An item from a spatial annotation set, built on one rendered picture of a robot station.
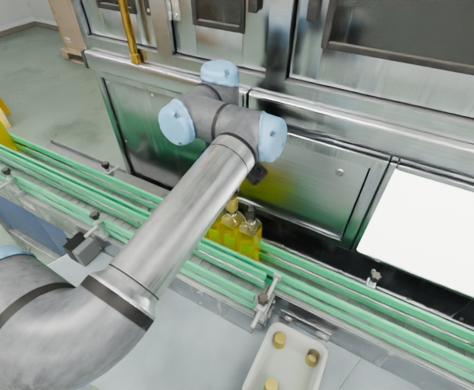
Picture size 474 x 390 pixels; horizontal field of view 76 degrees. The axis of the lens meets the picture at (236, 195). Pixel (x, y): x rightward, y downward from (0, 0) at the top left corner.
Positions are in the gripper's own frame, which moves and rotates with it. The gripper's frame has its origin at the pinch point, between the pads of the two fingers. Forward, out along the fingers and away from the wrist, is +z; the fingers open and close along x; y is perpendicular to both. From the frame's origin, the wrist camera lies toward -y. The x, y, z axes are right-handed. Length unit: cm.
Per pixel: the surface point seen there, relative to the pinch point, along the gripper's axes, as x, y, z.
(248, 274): 5.3, -9.2, 23.3
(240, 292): 12.9, -10.8, 20.3
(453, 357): 1, -63, 20
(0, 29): -215, 592, 105
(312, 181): -13.8, -17.0, -3.6
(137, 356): 38, 10, 40
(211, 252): 6.3, 3.6, 20.4
